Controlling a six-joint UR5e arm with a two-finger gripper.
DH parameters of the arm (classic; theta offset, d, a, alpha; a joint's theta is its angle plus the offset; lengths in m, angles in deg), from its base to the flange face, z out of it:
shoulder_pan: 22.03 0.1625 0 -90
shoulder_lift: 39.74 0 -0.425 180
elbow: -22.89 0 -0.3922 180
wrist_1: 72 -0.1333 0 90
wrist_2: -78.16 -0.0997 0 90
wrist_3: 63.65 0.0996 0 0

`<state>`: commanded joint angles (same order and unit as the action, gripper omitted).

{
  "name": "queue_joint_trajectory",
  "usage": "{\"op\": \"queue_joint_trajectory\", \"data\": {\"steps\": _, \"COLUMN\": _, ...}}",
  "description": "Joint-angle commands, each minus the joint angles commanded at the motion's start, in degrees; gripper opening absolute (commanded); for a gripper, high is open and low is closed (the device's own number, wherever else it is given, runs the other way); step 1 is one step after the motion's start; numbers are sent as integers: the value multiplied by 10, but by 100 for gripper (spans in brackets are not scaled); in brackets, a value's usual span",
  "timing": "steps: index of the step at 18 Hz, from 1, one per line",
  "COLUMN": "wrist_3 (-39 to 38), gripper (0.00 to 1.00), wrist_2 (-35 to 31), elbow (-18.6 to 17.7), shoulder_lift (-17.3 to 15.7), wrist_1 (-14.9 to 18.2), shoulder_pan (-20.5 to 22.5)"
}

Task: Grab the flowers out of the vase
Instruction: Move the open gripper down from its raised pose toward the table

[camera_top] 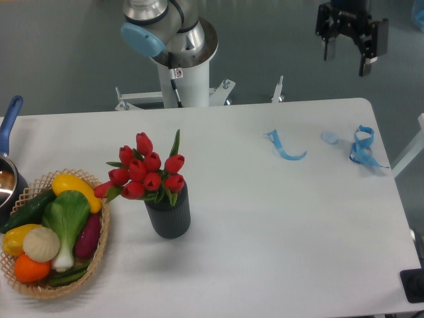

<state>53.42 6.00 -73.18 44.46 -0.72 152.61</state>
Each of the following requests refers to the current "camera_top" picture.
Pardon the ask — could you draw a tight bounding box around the red tulip bouquet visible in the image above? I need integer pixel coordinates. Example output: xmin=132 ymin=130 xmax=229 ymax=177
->
xmin=94 ymin=131 xmax=186 ymax=206

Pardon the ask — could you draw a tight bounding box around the orange fruit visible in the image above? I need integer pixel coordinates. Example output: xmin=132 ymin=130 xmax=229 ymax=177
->
xmin=14 ymin=254 xmax=51 ymax=283

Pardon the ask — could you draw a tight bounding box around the white steamed bun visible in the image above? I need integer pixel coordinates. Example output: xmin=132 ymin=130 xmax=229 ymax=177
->
xmin=23 ymin=227 xmax=60 ymax=262

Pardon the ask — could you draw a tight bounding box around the blue ribbon strip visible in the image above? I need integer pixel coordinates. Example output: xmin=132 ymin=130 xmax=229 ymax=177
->
xmin=264 ymin=130 xmax=307 ymax=161

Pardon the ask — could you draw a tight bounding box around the black device at edge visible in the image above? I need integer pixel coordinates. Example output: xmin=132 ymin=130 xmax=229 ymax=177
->
xmin=399 ymin=268 xmax=423 ymax=303

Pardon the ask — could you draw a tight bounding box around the white frame bar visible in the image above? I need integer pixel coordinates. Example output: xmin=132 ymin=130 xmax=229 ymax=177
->
xmin=392 ymin=114 xmax=423 ymax=178

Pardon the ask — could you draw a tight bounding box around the purple eggplant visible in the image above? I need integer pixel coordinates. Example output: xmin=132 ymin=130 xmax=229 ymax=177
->
xmin=75 ymin=214 xmax=101 ymax=258

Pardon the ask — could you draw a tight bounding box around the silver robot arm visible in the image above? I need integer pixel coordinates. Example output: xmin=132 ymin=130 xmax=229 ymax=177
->
xmin=121 ymin=1 xmax=389 ymax=77

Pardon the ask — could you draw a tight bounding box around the green cucumber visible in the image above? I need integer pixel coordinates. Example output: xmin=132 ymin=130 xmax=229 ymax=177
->
xmin=1 ymin=189 xmax=56 ymax=234

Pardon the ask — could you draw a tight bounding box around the blue handled saucepan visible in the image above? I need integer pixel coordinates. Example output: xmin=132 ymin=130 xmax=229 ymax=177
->
xmin=1 ymin=95 xmax=28 ymax=224

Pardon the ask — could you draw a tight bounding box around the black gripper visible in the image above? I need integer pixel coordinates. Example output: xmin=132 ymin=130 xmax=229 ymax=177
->
xmin=315 ymin=1 xmax=389 ymax=77

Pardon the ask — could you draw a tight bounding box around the crumpled blue ribbon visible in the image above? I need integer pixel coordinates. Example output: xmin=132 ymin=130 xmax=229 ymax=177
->
xmin=349 ymin=125 xmax=390 ymax=168

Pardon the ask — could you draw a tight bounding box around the woven wicker basket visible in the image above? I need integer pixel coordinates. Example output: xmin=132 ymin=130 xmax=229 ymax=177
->
xmin=1 ymin=169 xmax=111 ymax=299

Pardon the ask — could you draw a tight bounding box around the dark grey ribbed vase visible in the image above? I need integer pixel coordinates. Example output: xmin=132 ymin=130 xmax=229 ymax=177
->
xmin=144 ymin=184 xmax=191 ymax=239

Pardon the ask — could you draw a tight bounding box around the green bok choy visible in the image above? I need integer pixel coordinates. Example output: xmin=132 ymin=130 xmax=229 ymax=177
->
xmin=42 ymin=190 xmax=90 ymax=272

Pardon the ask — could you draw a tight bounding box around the green bean pod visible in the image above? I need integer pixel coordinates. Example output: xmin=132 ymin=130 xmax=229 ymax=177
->
xmin=46 ymin=264 xmax=89 ymax=288

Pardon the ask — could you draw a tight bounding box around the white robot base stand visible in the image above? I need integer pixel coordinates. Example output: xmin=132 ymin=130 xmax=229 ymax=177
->
xmin=115 ymin=58 xmax=236 ymax=111

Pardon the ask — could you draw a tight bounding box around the yellow bell pepper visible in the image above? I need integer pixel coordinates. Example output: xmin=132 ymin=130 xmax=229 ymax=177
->
xmin=2 ymin=224 xmax=42 ymax=257

